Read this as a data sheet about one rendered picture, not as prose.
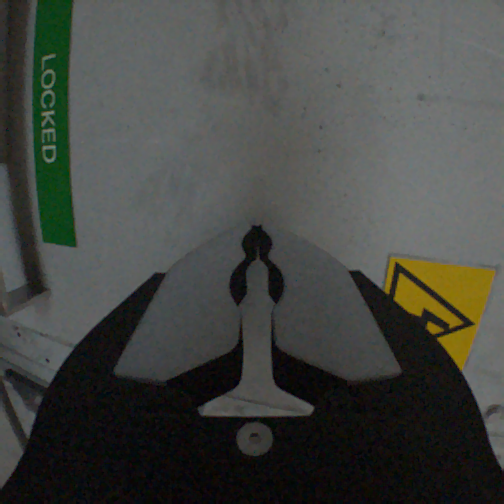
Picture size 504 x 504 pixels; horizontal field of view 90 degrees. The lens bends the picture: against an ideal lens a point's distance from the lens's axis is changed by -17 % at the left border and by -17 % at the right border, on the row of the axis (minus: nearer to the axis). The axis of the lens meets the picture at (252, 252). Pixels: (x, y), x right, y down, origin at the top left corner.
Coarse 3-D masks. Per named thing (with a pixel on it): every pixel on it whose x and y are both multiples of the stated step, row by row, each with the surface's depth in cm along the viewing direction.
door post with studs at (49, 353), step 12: (0, 324) 33; (12, 324) 32; (0, 336) 34; (12, 336) 33; (24, 336) 32; (36, 336) 31; (12, 348) 34; (24, 348) 33; (36, 348) 32; (48, 348) 31; (60, 348) 30; (36, 360) 33; (48, 360) 32; (60, 360) 31; (204, 408) 26; (216, 408) 26; (228, 408) 25; (240, 408) 25; (252, 408) 24; (264, 408) 24; (492, 444) 19
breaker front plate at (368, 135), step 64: (0, 0) 13; (128, 0) 12; (192, 0) 12; (256, 0) 11; (320, 0) 10; (384, 0) 10; (448, 0) 9; (0, 64) 15; (128, 64) 13; (192, 64) 13; (256, 64) 12; (320, 64) 11; (384, 64) 11; (448, 64) 10; (0, 128) 16; (128, 128) 14; (192, 128) 14; (256, 128) 13; (320, 128) 12; (384, 128) 11; (448, 128) 11; (0, 192) 19; (128, 192) 15; (192, 192) 14; (256, 192) 14; (320, 192) 13; (384, 192) 12; (448, 192) 11; (0, 256) 21; (64, 256) 18; (128, 256) 17; (384, 256) 13; (448, 256) 12; (64, 320) 20; (256, 320) 15; (256, 384) 17
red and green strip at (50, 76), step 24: (48, 0) 13; (72, 0) 13; (48, 24) 14; (48, 48) 14; (48, 72) 15; (48, 96) 15; (48, 120) 16; (48, 144) 16; (48, 168) 17; (48, 192) 17; (48, 216) 18; (72, 216) 17; (48, 240) 18; (72, 240) 18
